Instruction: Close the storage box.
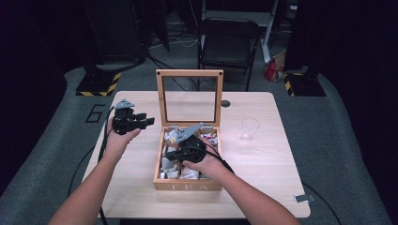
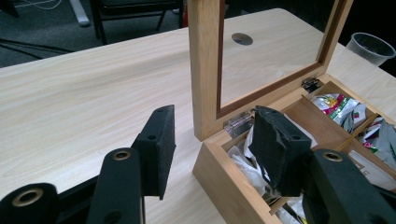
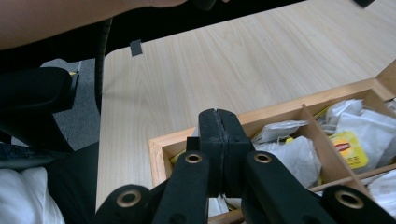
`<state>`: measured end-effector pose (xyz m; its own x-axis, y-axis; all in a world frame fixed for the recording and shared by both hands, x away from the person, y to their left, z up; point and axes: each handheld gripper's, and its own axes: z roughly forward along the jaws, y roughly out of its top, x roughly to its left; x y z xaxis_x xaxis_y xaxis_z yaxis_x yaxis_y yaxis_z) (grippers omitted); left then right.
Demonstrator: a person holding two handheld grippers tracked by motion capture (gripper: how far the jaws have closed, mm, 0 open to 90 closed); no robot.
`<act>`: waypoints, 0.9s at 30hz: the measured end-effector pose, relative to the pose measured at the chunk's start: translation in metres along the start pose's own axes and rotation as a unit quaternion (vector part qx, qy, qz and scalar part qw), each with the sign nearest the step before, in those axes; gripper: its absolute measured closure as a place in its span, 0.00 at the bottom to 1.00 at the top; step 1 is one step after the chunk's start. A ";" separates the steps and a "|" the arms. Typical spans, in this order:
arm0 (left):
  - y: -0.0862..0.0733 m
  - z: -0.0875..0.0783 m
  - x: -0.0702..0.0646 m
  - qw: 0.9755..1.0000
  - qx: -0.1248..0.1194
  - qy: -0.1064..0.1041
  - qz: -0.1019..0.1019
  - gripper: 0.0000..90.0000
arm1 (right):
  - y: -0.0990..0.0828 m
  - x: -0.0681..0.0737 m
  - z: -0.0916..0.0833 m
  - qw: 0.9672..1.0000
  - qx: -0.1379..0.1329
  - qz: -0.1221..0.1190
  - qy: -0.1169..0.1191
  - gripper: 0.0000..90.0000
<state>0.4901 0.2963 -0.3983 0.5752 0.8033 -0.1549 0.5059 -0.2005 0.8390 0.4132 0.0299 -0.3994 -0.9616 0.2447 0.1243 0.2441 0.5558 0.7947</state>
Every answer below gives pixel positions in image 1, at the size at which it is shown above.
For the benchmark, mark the black stand with striped base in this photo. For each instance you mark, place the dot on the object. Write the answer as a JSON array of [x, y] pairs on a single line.
[[305, 84], [98, 82]]

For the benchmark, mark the person's right hand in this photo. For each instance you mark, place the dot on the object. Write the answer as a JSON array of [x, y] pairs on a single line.
[[211, 165]]

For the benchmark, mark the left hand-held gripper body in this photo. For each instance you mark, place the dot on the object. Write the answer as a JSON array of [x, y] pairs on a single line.
[[124, 122]]

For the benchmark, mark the black folding chair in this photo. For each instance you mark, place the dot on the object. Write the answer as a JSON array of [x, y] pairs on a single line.
[[231, 47]]

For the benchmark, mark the white desk leg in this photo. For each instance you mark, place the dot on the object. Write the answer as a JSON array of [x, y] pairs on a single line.
[[267, 40]]

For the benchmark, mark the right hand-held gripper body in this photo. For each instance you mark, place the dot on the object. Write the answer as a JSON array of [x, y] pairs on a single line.
[[194, 150]]

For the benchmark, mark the assorted tea bags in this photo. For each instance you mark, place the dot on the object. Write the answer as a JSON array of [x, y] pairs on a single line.
[[170, 168]]

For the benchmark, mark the grey tape strip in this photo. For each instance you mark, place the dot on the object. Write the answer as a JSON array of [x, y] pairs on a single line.
[[304, 198]]

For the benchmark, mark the wooden tea box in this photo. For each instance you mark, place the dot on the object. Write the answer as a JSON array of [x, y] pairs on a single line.
[[187, 185]]

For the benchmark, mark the person's left hand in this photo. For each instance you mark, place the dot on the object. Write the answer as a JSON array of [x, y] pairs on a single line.
[[120, 143]]

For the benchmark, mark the clear glass cup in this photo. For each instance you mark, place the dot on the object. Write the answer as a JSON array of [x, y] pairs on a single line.
[[249, 128]]

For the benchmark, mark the black table grommet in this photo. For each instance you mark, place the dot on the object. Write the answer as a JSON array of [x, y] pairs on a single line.
[[226, 103]]

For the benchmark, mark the red and white bag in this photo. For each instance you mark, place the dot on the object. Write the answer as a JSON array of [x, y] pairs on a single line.
[[273, 70]]

